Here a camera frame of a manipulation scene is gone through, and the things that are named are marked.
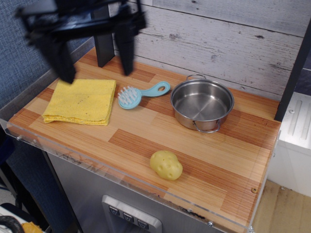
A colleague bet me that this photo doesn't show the light blue dish brush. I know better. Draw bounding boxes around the light blue dish brush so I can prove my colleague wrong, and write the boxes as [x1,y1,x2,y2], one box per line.
[117,81,171,110]

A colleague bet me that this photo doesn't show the silver button control panel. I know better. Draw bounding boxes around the silver button control panel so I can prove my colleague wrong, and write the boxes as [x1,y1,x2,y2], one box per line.
[102,195,162,233]

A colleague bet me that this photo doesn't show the folded yellow cloth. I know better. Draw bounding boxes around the folded yellow cloth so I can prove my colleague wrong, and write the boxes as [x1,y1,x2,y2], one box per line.
[42,79,116,126]

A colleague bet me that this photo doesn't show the black frame post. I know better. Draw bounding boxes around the black frame post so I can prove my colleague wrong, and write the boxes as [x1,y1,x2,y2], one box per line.
[91,6,115,67]
[274,0,311,121]

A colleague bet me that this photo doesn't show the silver toy dishwasher front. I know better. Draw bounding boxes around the silver toy dishwasher front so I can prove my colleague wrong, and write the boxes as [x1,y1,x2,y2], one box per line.
[47,153,218,233]

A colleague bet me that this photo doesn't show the black left frame post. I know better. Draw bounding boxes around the black left frame post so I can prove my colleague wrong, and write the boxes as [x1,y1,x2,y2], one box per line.
[91,6,115,67]

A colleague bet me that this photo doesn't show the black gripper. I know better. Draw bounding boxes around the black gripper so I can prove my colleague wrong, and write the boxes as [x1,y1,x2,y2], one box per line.
[15,0,146,83]

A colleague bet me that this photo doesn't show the black braided cable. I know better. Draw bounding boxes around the black braided cable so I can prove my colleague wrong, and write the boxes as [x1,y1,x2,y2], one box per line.
[0,215,25,233]

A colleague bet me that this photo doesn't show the white side cabinet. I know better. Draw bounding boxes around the white side cabinet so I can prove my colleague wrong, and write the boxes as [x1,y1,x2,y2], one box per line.
[267,92,311,197]

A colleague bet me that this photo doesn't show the small stainless steel pot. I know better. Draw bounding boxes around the small stainless steel pot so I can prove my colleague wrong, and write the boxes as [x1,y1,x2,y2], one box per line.
[170,74,234,133]

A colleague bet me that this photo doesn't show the yellow toy potato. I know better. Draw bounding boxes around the yellow toy potato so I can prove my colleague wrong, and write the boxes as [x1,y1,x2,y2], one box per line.
[150,150,183,181]

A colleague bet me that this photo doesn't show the black right frame post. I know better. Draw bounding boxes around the black right frame post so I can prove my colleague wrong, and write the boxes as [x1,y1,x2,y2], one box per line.
[274,0,311,121]

